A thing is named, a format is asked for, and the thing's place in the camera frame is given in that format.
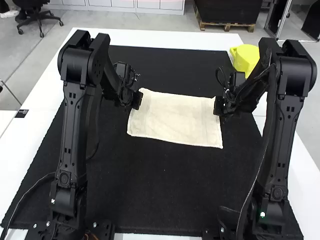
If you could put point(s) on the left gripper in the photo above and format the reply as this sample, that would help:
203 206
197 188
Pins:
130 98

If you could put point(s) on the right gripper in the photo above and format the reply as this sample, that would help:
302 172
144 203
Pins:
222 106

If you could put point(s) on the pale towel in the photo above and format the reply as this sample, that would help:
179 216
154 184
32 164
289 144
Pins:
175 117

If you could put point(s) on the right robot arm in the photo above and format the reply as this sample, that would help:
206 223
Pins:
287 120

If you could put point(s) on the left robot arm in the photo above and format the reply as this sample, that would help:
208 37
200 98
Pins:
75 112

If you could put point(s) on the yellow plastic object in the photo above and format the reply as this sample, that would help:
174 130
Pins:
246 58

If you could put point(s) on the black mat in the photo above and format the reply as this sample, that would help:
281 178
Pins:
160 170

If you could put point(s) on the wooden pallet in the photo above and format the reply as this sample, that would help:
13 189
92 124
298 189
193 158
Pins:
226 25

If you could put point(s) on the grey cupboard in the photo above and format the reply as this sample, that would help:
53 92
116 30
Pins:
120 5

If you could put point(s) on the black stack of mats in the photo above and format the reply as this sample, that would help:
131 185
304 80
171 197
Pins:
227 11

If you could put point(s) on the black panel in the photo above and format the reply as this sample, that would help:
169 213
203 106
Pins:
312 20

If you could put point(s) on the black office chair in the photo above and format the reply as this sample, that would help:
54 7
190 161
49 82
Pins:
35 16

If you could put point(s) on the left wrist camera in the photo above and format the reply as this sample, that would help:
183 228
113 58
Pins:
122 69

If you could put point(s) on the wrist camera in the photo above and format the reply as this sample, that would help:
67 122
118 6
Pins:
237 78
122 69

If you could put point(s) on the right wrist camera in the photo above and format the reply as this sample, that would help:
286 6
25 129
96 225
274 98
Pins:
237 78

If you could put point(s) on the metal frame cart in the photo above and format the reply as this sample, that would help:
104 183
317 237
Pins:
276 17

